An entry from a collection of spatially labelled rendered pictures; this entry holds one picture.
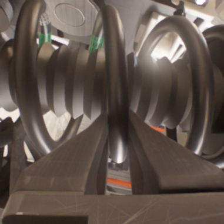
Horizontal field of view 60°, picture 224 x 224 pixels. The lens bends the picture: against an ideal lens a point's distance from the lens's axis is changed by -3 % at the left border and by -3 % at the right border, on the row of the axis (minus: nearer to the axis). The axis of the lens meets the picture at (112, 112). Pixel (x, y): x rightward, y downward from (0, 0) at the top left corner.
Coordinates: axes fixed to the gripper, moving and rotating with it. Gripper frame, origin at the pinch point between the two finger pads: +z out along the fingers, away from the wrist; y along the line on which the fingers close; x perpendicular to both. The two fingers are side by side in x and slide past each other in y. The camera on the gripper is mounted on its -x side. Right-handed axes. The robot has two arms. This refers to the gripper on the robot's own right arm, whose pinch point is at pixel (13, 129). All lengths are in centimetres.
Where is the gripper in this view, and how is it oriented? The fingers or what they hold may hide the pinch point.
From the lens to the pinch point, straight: 19.7
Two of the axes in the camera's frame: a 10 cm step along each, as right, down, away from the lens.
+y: 9.8, 1.7, -0.7
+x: -1.3, 4.1, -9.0
